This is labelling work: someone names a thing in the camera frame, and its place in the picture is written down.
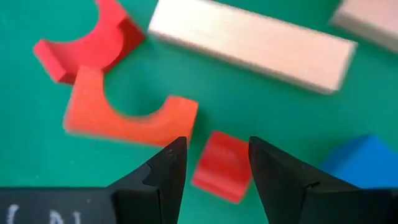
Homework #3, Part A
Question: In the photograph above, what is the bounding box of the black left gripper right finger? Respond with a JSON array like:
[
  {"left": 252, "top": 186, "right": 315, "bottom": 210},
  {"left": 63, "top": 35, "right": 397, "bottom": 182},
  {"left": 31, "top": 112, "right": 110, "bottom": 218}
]
[{"left": 248, "top": 136, "right": 398, "bottom": 224}]

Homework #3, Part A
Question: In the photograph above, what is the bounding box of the small natural wooden cube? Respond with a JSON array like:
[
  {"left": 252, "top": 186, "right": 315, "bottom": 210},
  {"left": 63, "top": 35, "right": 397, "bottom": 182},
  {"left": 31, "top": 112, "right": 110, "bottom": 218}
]
[{"left": 330, "top": 0, "right": 398, "bottom": 54}]

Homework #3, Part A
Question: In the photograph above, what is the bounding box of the small red foam block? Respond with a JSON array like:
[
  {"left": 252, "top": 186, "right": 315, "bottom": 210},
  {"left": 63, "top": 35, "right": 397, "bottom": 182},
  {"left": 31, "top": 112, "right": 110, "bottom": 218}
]
[{"left": 191, "top": 130, "right": 253, "bottom": 205}]

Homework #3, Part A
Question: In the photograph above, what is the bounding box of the long natural wooden block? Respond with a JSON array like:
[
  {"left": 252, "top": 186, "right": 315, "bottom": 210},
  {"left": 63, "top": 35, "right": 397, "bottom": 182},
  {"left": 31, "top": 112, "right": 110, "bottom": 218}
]
[{"left": 147, "top": 0, "right": 358, "bottom": 95}]

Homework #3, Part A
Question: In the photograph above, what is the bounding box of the small blue foam block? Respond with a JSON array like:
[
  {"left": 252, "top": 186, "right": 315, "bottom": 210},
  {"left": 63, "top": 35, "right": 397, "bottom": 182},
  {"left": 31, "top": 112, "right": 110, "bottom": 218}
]
[{"left": 320, "top": 134, "right": 398, "bottom": 190}]

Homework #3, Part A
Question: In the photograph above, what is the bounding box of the salmon arch foam block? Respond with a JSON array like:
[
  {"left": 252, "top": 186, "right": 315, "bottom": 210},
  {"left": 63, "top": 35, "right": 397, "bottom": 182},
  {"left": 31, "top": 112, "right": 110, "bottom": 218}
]
[{"left": 63, "top": 65, "right": 200, "bottom": 147}]

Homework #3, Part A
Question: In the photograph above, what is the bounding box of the red arch foam block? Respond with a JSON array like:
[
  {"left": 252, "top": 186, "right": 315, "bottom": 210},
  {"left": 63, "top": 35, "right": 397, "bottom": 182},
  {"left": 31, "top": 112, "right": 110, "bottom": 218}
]
[{"left": 32, "top": 0, "right": 146, "bottom": 85}]

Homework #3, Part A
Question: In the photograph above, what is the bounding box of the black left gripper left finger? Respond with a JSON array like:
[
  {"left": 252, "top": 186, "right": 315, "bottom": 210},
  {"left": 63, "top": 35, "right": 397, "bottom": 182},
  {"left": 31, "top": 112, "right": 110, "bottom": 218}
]
[{"left": 107, "top": 136, "right": 188, "bottom": 224}]

